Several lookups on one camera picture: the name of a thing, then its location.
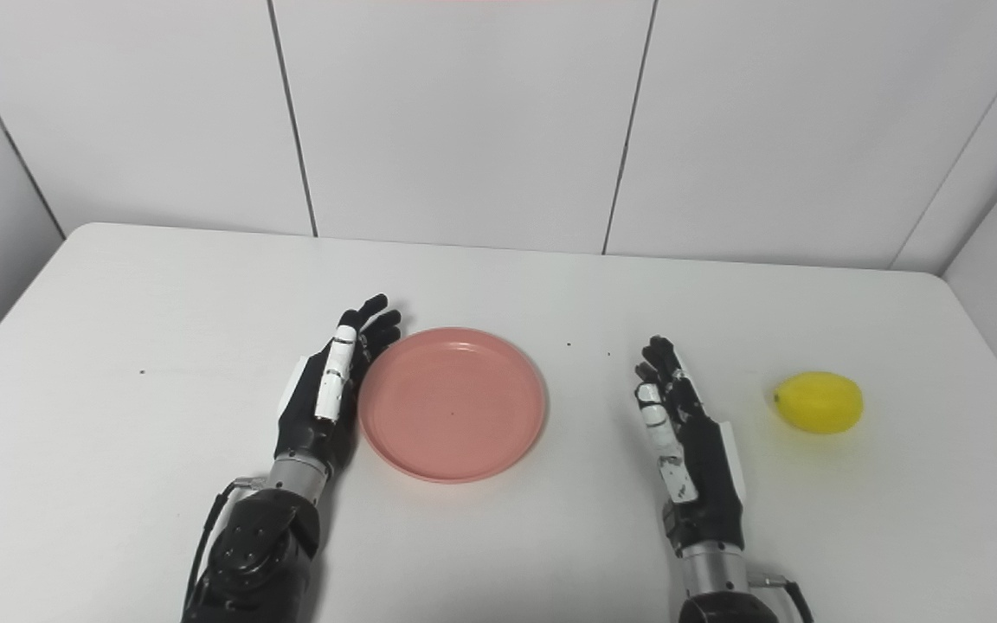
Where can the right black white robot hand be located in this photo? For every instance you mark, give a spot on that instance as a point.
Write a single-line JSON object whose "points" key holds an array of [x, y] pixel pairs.
{"points": [[702, 484]]}

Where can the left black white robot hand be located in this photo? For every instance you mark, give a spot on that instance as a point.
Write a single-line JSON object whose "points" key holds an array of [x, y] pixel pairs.
{"points": [[312, 415]]}

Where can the pink round plate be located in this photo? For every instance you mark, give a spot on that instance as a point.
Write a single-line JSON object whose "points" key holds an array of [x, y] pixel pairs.
{"points": [[453, 404]]}

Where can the yellow lemon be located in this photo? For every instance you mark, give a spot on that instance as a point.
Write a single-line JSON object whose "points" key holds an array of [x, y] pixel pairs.
{"points": [[819, 402]]}

